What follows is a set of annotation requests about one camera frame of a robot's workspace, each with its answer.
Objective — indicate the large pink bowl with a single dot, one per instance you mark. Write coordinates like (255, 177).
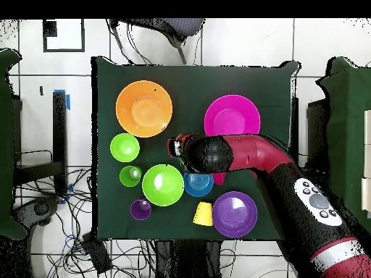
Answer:
(232, 115)

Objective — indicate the green cup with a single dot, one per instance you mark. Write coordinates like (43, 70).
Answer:
(127, 177)

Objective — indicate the grey office chair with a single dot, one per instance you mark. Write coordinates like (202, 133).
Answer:
(179, 26)

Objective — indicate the yellow cup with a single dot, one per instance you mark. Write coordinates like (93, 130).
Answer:
(203, 215)

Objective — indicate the small red bowl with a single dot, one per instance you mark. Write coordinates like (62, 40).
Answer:
(218, 178)

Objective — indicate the green-clothed side table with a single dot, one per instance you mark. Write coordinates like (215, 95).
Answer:
(5, 144)
(345, 130)

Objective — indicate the black square frame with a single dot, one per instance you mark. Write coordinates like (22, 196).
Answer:
(63, 50)

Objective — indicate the small blue bowl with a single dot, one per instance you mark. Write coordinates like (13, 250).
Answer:
(198, 185)

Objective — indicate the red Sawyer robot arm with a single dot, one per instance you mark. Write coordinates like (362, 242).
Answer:
(261, 153)

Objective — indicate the medium green bowl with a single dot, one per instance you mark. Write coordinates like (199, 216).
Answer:
(163, 185)

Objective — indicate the small green bowl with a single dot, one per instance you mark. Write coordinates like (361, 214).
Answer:
(125, 147)

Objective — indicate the black metal stand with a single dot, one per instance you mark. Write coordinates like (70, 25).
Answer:
(59, 130)

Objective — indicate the blue tape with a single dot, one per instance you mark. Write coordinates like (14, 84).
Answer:
(68, 102)

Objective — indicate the purple cup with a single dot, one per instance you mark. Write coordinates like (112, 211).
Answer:
(140, 210)

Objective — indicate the black power strip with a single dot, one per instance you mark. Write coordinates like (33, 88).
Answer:
(97, 254)

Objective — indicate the black caster leg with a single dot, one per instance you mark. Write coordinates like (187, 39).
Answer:
(37, 208)

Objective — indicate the large orange bowl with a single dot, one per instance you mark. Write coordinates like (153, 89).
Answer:
(144, 108)

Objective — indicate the dark green tablecloth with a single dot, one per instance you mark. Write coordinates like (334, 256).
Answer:
(188, 87)

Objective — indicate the purple bowl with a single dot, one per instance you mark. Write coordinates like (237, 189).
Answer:
(234, 215)

